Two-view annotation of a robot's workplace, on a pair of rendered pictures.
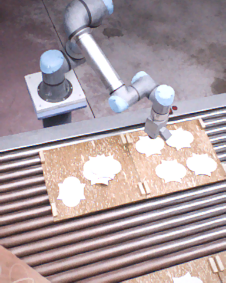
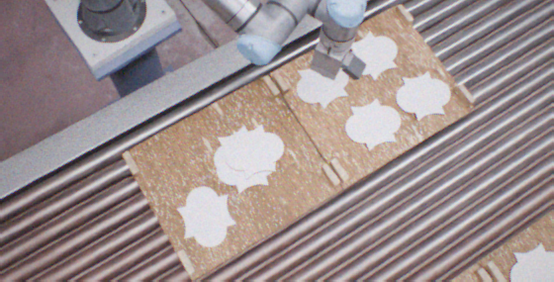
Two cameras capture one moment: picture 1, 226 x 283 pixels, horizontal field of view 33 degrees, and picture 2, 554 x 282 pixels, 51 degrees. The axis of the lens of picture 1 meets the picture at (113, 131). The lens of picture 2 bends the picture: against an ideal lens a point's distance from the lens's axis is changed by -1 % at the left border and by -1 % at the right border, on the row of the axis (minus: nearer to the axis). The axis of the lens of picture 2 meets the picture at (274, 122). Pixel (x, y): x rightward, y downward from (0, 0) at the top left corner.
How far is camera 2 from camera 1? 50 cm
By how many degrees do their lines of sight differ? 16
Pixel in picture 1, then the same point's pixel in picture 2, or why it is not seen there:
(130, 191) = (312, 185)
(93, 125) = (207, 70)
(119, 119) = not seen: hidden behind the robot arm
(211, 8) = not seen: outside the picture
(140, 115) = not seen: hidden behind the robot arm
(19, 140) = (76, 140)
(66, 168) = (182, 172)
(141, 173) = (322, 143)
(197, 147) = (408, 62)
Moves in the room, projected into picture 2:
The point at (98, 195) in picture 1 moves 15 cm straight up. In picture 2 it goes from (256, 209) to (258, 194)
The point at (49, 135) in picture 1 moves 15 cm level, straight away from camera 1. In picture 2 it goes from (130, 113) to (110, 63)
